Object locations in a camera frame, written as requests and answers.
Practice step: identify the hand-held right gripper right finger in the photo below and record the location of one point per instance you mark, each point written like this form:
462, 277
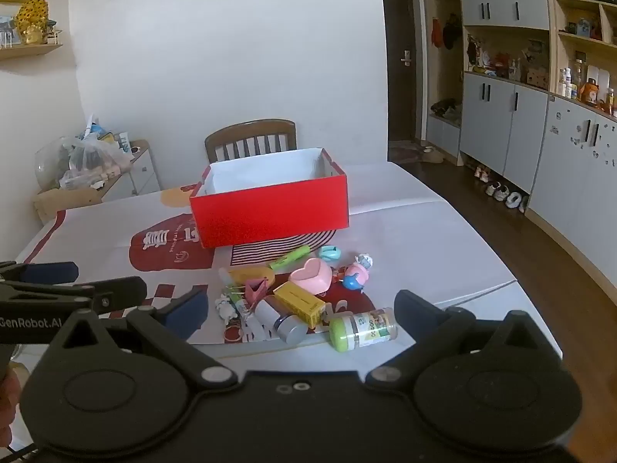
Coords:
409, 306

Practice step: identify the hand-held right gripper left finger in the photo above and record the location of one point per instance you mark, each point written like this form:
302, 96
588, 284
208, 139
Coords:
185, 309

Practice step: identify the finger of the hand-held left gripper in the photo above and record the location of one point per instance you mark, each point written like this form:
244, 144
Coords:
48, 272
120, 292

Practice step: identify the teal tape dispenser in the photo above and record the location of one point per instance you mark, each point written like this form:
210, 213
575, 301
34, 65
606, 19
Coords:
330, 253

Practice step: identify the yellow carton box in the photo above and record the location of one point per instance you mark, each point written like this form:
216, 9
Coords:
299, 301

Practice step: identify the red cardboard box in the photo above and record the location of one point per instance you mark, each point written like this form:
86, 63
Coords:
270, 212

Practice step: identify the person's left hand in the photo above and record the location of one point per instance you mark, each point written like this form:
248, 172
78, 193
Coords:
7, 405

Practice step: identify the small white figurine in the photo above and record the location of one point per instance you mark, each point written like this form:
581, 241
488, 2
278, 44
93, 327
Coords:
225, 307

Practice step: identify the green cap clear bottle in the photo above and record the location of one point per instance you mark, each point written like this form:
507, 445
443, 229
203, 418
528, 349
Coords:
366, 328

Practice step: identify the printed table cover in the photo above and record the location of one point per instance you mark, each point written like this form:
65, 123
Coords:
434, 251

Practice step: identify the pink blue pig figure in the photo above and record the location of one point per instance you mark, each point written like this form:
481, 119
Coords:
356, 275

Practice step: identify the yellow oval case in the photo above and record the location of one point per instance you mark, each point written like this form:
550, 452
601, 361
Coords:
246, 275

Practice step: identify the pink binder clip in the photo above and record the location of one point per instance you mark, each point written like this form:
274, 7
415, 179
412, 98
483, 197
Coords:
253, 292

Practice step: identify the tan cardboard box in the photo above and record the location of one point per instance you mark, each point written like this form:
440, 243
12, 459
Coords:
67, 202

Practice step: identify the grey cap dark bottle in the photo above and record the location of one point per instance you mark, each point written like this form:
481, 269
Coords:
284, 323

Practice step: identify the pink heart container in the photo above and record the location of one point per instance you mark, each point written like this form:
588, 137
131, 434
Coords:
311, 275

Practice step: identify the white drawer cabinet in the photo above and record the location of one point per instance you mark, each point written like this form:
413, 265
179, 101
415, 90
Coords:
135, 178

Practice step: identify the green marker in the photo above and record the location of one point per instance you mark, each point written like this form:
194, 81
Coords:
289, 257

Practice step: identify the clear plastic bag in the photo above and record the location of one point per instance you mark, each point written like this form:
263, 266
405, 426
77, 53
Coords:
91, 154

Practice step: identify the row of small shoes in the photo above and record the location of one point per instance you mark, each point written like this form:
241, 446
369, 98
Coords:
506, 195

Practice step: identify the beige slippers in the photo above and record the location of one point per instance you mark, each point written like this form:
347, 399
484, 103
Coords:
431, 154

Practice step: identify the doormat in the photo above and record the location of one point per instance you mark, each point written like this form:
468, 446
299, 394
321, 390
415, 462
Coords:
407, 152

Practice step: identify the brown wooden chair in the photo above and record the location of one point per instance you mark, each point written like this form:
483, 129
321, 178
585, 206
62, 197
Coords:
250, 128

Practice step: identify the gold ornament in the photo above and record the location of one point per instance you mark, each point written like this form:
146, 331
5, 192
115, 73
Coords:
33, 21

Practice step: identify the dark brown door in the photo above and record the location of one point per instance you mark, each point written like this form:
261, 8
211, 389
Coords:
400, 33

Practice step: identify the red hanging hat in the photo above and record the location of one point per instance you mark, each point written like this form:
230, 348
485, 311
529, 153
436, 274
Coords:
436, 33

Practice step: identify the black hanging hat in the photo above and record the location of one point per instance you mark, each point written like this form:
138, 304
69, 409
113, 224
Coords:
451, 33

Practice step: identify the grey white wall cabinet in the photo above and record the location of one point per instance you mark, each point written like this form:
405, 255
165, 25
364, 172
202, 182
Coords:
501, 111

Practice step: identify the wooden wall shelf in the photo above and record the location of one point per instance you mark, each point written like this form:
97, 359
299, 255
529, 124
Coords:
33, 50

